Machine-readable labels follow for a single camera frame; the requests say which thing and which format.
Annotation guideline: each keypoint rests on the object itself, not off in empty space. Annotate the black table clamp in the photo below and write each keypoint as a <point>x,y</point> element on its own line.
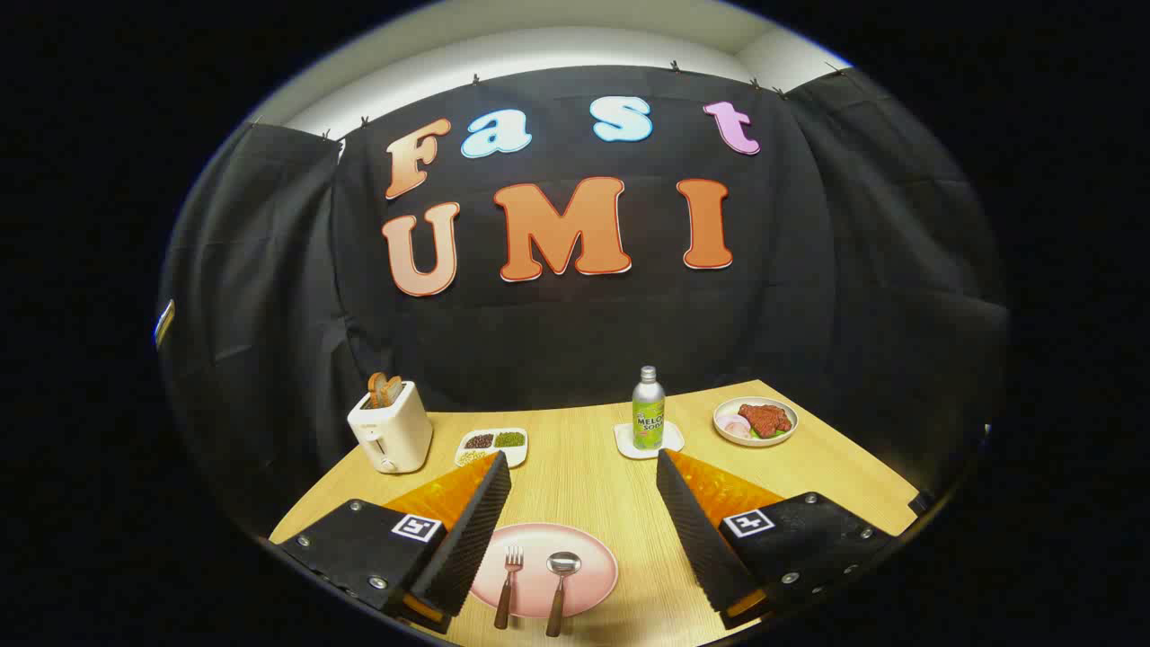
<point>921,502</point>

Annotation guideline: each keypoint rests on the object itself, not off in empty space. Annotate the green soda bottle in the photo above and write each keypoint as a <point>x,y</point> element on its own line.
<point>648,413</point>

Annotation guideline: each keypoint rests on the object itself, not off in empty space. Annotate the dark red beans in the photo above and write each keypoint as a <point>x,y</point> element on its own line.
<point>479,441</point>

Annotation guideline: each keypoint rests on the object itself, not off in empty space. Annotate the white divided dish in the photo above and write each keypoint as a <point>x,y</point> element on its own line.
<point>515,454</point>

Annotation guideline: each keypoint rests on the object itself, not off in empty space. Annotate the white round plate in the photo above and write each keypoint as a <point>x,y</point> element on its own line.
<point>726,409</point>

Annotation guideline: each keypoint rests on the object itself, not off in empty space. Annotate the green vegetable leaves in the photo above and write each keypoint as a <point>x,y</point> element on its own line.
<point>778,434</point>

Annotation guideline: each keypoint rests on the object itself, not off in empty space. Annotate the white square coaster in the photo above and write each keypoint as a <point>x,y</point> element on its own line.
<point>674,440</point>

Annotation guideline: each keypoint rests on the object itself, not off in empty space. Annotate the red-brown meat piece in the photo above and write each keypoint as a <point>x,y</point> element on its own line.
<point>765,419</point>

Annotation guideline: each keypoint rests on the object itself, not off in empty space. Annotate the white toaster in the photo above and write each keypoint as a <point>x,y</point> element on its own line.
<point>395,436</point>

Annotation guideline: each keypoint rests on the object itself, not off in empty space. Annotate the green beans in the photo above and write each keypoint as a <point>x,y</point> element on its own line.
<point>508,439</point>

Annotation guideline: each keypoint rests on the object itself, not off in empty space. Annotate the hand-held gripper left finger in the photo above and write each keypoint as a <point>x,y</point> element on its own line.
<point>467,530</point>

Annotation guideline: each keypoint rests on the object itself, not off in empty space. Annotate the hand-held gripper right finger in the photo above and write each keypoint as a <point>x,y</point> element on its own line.
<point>696,530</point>

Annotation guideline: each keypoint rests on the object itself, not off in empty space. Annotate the pink ham slices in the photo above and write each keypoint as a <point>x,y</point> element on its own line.
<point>735,428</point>

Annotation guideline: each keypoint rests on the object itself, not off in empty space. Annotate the pink plate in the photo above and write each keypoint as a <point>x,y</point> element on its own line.
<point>593,575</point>

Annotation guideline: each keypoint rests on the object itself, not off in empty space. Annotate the brown toast slice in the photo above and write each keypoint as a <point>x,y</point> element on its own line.
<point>375,388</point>
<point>394,390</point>

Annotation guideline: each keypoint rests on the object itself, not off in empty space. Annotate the beige beans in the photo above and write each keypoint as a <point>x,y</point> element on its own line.
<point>473,456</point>

